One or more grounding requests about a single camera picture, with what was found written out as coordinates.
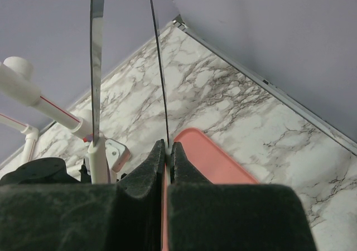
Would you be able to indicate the middle white pvc pole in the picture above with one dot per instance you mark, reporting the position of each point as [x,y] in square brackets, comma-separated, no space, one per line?
[31,136]

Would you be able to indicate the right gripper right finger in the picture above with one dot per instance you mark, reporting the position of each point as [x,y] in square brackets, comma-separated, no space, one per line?
[206,216]

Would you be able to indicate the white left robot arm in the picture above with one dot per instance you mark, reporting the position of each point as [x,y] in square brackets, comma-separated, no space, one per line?
[50,170]

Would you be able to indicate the pink serving tray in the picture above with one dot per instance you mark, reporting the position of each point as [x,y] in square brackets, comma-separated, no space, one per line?
[217,167]

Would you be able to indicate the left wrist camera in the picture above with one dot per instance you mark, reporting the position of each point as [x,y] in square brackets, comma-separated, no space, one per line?
[117,156]

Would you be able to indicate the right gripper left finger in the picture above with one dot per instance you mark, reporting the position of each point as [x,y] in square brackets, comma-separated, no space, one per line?
[126,215]

